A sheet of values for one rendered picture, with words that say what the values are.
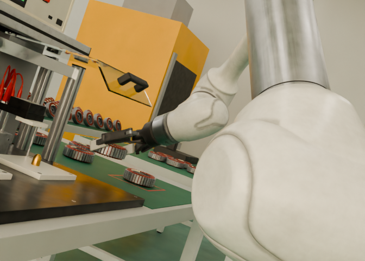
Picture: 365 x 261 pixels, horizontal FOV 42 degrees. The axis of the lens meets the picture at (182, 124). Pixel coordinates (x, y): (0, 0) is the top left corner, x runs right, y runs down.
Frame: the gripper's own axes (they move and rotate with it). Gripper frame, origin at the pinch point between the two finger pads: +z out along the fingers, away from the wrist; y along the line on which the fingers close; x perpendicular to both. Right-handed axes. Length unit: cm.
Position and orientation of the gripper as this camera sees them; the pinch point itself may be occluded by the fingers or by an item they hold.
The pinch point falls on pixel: (109, 148)
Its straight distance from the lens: 146.9
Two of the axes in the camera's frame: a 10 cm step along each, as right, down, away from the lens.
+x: -0.9, -9.4, 3.3
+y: 5.9, 2.2, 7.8
